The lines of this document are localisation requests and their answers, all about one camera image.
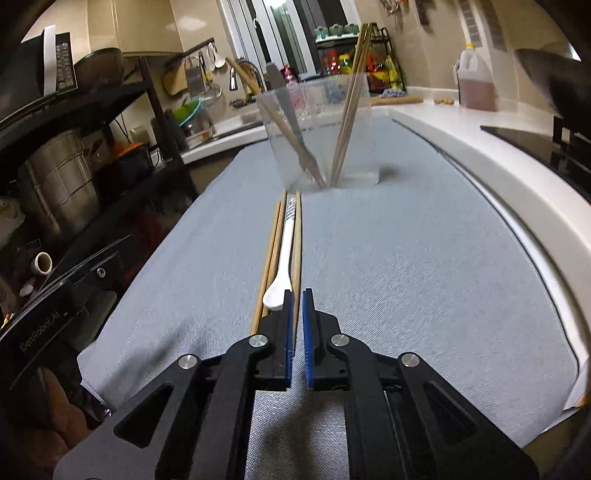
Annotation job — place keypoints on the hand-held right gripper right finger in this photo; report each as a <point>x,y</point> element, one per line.
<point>308,337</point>

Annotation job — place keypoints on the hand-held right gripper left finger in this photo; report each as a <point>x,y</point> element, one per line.
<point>290,332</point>

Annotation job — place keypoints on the clear plastic container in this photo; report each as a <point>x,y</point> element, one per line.
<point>318,134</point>

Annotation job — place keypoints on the hanging kitchen utensils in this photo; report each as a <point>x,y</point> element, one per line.
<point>392,5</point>

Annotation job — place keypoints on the white cup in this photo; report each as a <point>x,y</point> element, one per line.
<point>42,263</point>

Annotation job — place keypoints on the grey fabric mat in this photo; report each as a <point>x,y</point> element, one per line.
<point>392,277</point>

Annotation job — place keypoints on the large steel pot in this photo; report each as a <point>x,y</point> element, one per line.
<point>60,189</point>

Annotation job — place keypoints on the black orange appliance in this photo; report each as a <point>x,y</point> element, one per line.
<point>131,159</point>

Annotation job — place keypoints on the black metal shelf rack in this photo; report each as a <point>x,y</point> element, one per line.
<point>159,120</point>

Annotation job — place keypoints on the microwave oven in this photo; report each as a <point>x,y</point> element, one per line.
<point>27,78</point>

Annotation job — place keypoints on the green colander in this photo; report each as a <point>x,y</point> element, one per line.
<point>187,113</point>

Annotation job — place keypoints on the dark bowl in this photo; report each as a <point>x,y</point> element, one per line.
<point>99,69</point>

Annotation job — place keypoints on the pink soap bottle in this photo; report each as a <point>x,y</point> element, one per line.
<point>289,76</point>

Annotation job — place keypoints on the wooden cutting board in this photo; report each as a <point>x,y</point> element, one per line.
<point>406,99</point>

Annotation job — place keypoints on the checked dishcloth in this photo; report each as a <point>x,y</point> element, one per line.
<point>393,93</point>

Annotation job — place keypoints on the chrome kitchen faucet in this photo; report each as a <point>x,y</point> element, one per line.
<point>233,78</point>

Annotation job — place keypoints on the hanging wooden board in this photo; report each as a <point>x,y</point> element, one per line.
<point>174,82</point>

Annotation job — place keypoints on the hanging metal grater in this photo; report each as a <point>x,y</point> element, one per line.
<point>196,76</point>

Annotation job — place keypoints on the ginger root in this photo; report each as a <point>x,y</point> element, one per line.
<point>444,99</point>

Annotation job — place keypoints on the row of sauce bottles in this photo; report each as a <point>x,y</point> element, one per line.
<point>383,71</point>

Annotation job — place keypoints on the hanging white ladles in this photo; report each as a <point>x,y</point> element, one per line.
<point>216,56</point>

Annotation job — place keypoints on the black glass gas stove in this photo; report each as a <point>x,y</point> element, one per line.
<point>521,138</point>

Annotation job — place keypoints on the plastic cooking oil jug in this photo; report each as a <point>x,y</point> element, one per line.
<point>475,87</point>

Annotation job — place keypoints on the white framed window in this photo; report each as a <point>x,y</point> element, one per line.
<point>249,32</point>

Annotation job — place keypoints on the row of spice jars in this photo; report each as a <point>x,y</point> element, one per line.
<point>334,31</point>

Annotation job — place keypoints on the hanging cleaver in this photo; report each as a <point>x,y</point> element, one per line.
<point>423,10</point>

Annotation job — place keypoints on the wall vent grille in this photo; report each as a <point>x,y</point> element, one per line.
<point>495,25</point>
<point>470,23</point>

